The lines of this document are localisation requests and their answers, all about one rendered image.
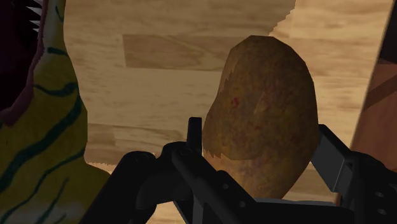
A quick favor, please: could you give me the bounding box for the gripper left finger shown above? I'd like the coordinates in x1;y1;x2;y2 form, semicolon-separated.
80;116;258;224

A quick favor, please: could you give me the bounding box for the brown potato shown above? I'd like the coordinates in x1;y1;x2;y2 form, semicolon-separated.
202;34;320;200

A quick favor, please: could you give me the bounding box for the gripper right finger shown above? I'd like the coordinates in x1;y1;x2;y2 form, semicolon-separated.
310;123;397;224

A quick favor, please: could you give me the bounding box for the yellow green striped dinosaur toy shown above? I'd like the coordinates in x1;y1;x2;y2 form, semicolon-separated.
0;0;112;224

